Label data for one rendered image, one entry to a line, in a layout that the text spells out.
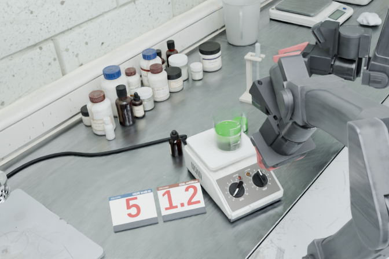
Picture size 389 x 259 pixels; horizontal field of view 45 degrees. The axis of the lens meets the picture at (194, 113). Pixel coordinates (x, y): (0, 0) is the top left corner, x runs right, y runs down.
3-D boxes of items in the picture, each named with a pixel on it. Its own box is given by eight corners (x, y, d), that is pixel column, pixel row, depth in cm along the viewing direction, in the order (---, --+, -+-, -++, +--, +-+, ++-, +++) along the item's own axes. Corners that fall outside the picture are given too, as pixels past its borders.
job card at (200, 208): (206, 212, 96) (205, 198, 94) (163, 222, 95) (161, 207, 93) (199, 192, 101) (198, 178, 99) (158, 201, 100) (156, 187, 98)
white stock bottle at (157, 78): (146, 97, 135) (142, 66, 130) (161, 89, 138) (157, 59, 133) (158, 104, 132) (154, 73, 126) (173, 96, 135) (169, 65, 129)
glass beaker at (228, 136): (233, 133, 104) (231, 101, 99) (249, 148, 99) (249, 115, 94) (205, 144, 101) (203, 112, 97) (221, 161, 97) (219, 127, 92)
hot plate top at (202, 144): (261, 151, 99) (261, 148, 98) (211, 172, 95) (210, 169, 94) (231, 124, 108) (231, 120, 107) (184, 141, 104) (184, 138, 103)
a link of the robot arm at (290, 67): (256, 80, 82) (265, 39, 71) (304, 72, 82) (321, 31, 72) (272, 140, 77) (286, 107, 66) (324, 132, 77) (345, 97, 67)
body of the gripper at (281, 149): (248, 139, 84) (259, 119, 77) (294, 121, 87) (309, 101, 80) (264, 170, 81) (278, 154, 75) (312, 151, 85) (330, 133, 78)
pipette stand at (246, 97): (277, 92, 132) (278, 51, 125) (265, 107, 126) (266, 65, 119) (251, 87, 135) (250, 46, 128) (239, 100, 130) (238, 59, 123)
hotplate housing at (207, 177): (284, 199, 98) (285, 170, 93) (230, 225, 93) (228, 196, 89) (228, 144, 114) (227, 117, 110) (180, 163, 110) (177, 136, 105)
